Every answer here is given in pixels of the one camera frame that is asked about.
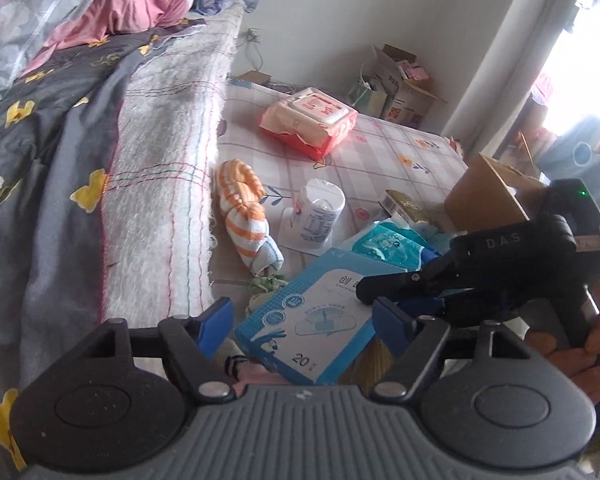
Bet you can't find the pink grey floral quilt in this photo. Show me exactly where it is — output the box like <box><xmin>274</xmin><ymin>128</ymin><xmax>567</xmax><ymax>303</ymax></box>
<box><xmin>0</xmin><ymin>0</ymin><xmax>198</xmax><ymax>111</ymax></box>

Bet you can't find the brown cardboard box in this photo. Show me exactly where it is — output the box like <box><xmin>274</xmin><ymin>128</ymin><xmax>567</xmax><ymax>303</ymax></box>
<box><xmin>444</xmin><ymin>152</ymin><xmax>551</xmax><ymax>236</ymax></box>

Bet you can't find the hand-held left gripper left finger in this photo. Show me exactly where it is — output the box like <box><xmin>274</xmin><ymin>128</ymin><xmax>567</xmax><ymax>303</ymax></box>
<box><xmin>87</xmin><ymin>297</ymin><xmax>237</xmax><ymax>405</ymax></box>

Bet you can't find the checked floral bed sheet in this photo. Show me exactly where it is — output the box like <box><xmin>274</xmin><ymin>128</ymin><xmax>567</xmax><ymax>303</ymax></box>
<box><xmin>207</xmin><ymin>77</ymin><xmax>468</xmax><ymax>311</ymax></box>

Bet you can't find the white charger cable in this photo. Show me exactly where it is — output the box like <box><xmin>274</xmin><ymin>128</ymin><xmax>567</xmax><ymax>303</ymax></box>
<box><xmin>244</xmin><ymin>27</ymin><xmax>267</xmax><ymax>72</ymax></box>

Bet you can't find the open carton with clutter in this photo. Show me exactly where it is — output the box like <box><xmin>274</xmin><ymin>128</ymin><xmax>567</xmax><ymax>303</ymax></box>
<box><xmin>372</xmin><ymin>44</ymin><xmax>448</xmax><ymax>128</ymax></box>

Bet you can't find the blue printed fabric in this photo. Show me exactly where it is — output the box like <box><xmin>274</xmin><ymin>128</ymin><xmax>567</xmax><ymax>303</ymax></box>
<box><xmin>535</xmin><ymin>115</ymin><xmax>600</xmax><ymax>186</ymax></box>

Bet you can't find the pale curtain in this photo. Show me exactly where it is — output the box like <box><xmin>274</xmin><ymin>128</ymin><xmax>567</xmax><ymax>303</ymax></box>
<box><xmin>445</xmin><ymin>0</ymin><xmax>596</xmax><ymax>161</ymax></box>

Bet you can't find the white cylindrical container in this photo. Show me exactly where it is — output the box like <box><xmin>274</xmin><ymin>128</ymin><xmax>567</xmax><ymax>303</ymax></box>
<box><xmin>280</xmin><ymin>178</ymin><xmax>361</xmax><ymax>256</ymax></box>

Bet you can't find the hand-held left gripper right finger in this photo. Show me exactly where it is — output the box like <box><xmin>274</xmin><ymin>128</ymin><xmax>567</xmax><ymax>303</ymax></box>
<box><xmin>371</xmin><ymin>297</ymin><xmax>531</xmax><ymax>404</ymax></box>

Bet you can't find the green paper bag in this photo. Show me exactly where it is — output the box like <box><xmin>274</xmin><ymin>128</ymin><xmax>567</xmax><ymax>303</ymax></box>
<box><xmin>348</xmin><ymin>62</ymin><xmax>388</xmax><ymax>118</ymax></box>

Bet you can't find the orange striped sock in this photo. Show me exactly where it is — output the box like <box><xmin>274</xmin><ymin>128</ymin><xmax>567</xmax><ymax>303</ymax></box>
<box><xmin>212</xmin><ymin>159</ymin><xmax>285</xmax><ymax>277</ymax></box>

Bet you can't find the red wet wipes pack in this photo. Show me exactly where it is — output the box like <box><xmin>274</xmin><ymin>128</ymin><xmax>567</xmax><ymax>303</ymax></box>
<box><xmin>258</xmin><ymin>87</ymin><xmax>358</xmax><ymax>161</ymax></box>

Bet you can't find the green patterned cloth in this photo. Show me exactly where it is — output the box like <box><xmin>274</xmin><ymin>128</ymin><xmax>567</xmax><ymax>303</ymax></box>
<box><xmin>245</xmin><ymin>274</ymin><xmax>291</xmax><ymax>318</ymax></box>

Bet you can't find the small gold box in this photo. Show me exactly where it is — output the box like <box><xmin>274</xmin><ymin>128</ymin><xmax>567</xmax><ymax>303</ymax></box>
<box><xmin>378</xmin><ymin>189</ymin><xmax>433</xmax><ymax>226</ymax></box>

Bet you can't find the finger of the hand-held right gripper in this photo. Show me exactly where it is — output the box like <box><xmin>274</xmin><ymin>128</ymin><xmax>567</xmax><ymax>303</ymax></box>
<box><xmin>397</xmin><ymin>296</ymin><xmax>486</xmax><ymax>332</ymax></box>
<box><xmin>355</xmin><ymin>270</ymin><xmax>453</xmax><ymax>307</ymax></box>

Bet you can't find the small flat cardboard box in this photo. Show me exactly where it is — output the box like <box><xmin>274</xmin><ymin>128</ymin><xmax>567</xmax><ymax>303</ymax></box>
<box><xmin>235</xmin><ymin>70</ymin><xmax>272</xmax><ymax>86</ymax></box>

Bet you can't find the teal blue wet wipes pack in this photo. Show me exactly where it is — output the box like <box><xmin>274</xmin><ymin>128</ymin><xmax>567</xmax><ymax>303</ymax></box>
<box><xmin>340</xmin><ymin>220</ymin><xmax>451</xmax><ymax>281</ymax></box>

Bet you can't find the blue bandage box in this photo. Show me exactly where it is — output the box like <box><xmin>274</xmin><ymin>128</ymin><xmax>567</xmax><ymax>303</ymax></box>
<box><xmin>234</xmin><ymin>247</ymin><xmax>406</xmax><ymax>387</ymax></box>

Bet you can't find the dark grey quilt yellow print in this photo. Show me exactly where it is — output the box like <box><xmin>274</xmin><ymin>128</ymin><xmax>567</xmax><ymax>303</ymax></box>
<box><xmin>0</xmin><ymin>20</ymin><xmax>231</xmax><ymax>466</ymax></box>

